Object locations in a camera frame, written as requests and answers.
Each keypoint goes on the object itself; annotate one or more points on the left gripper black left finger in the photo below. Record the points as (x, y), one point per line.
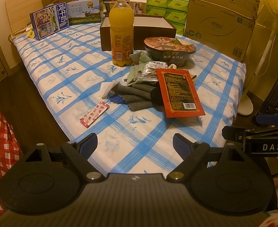
(76, 155)

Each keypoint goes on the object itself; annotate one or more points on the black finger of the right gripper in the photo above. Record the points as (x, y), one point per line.
(266, 119)
(246, 135)

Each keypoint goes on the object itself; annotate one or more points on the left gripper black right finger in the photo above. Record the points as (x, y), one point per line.
(193, 155)

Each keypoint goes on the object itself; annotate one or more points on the pink patterned small packet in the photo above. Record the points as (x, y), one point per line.
(89, 118)

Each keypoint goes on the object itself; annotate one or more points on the red food packet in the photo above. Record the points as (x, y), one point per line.
(178, 93)

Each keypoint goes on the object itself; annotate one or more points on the blue cloth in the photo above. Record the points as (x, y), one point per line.
(116, 99)

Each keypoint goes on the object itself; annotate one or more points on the white tissue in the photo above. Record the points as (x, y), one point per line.
(106, 87)

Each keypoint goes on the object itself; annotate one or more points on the cotton swab bag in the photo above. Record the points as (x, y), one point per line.
(149, 74)

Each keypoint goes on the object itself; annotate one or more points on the light green towel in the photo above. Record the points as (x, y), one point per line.
(139, 60)

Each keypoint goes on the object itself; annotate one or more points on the white standing fan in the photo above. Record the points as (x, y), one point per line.
(261, 59)

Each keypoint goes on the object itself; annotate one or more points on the blue checked tablecloth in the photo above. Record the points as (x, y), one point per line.
(70, 71)

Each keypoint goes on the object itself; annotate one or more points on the black instant rice bowl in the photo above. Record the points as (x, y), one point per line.
(169, 50)

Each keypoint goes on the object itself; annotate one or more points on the large cardboard box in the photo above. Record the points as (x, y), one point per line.
(223, 25)

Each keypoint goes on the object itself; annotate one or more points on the blue milk carton box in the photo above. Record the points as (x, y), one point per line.
(49, 20)

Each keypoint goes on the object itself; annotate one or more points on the dark brown open box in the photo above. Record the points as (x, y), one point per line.
(144, 26)

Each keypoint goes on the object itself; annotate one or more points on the green tissue pack bundle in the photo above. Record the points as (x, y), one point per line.
(174, 11)

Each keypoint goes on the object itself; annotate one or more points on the cow picture milk box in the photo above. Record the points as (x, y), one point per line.
(85, 11)

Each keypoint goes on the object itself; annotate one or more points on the orange juice bottle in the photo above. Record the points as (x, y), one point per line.
(121, 19)

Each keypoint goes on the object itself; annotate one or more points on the white humidifier box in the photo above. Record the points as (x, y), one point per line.
(138, 6)

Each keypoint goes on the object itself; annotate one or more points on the wooden headboard panel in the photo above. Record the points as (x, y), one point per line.
(18, 12)

